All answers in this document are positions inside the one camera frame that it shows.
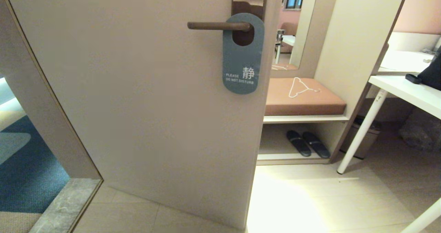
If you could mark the grey plastic bag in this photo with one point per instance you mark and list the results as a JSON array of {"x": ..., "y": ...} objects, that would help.
[{"x": 420, "y": 133}]

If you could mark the beige wardrobe shelf unit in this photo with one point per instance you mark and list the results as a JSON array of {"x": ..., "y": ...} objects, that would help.
[{"x": 361, "y": 19}]

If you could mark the black bag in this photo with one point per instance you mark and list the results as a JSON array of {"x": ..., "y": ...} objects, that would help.
[{"x": 432, "y": 74}]

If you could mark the grey marble door threshold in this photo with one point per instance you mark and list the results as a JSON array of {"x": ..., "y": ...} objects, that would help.
[{"x": 62, "y": 209}]

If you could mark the white table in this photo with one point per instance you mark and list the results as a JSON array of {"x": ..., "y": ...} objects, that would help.
[{"x": 406, "y": 88}]

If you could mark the small black case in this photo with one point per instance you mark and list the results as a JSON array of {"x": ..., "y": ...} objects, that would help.
[{"x": 413, "y": 78}]

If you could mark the dark slipper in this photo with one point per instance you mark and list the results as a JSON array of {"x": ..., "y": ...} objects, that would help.
[
  {"x": 299, "y": 143},
  {"x": 316, "y": 145}
]

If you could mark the blue do-not-disturb door sign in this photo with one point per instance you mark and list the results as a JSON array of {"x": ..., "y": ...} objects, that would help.
[{"x": 241, "y": 64}]

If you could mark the beige wooden door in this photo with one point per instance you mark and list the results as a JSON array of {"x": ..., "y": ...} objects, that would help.
[{"x": 137, "y": 88}]

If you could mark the white washbasin counter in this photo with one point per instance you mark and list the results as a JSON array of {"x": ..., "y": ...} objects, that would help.
[{"x": 403, "y": 61}]

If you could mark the wall mirror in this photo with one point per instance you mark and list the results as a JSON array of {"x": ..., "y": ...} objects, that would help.
[{"x": 293, "y": 50}]

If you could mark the beige waste bin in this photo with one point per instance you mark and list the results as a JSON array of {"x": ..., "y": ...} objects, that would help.
[{"x": 365, "y": 140}]

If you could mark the brown bench cushion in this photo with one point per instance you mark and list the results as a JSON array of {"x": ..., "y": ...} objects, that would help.
[{"x": 310, "y": 104}]

